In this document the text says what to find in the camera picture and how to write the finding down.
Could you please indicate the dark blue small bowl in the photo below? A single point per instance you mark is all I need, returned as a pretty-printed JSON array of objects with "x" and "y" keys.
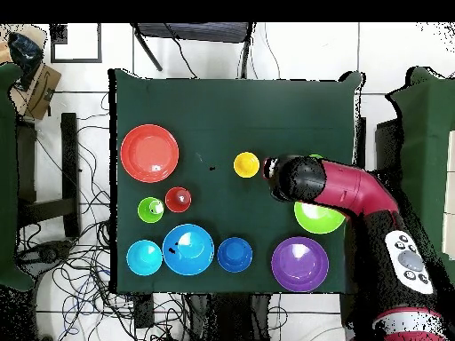
[{"x": 234, "y": 255}]

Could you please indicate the black square frame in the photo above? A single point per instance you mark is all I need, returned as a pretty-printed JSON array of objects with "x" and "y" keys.
[{"x": 76, "y": 61}]

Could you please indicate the large blue bowl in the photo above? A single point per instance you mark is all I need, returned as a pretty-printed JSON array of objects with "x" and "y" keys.
[{"x": 192, "y": 255}]

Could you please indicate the green cloth side table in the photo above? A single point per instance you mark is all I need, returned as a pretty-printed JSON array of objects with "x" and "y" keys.
[
  {"x": 426, "y": 124},
  {"x": 7, "y": 177}
]

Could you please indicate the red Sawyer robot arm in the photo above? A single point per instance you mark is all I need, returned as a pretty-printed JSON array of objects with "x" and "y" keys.
[{"x": 355, "y": 188}]

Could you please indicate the light blue small bowl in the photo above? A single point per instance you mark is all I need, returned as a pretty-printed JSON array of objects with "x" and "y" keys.
[{"x": 142, "y": 259}]

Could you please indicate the wide orange bowl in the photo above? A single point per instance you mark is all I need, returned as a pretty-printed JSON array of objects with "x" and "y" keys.
[{"x": 149, "y": 152}]

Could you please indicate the purple bowl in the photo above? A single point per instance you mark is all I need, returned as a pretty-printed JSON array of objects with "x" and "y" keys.
[{"x": 300, "y": 264}]

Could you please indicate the dark green table cloth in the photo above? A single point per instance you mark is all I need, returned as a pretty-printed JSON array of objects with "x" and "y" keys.
[{"x": 231, "y": 113}]

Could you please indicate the black bag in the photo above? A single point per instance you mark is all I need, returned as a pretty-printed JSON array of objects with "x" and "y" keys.
[{"x": 25, "y": 49}]

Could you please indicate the black stand frame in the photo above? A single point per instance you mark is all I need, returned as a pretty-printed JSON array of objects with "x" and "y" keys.
[
  {"x": 385, "y": 142},
  {"x": 69, "y": 160}
]

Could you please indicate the brown cardboard box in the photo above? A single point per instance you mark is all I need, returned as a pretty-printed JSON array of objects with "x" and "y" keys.
[{"x": 42, "y": 92}]

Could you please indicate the large green bowl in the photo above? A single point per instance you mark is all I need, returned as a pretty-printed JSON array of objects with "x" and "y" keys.
[{"x": 316, "y": 220}]

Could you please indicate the ribbed green cup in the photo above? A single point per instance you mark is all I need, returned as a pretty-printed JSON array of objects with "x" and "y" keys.
[{"x": 145, "y": 213}]

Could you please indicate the black power strip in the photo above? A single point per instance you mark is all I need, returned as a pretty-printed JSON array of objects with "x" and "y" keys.
[{"x": 144, "y": 312}]

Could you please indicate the plain orange cup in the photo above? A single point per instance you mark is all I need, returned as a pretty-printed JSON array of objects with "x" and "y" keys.
[{"x": 174, "y": 200}]

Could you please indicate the dark folding chair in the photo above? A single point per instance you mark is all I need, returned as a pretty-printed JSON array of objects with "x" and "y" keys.
[{"x": 195, "y": 32}]

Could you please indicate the ribbed yellow cup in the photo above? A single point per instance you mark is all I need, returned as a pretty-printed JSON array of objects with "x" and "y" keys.
[{"x": 246, "y": 165}]

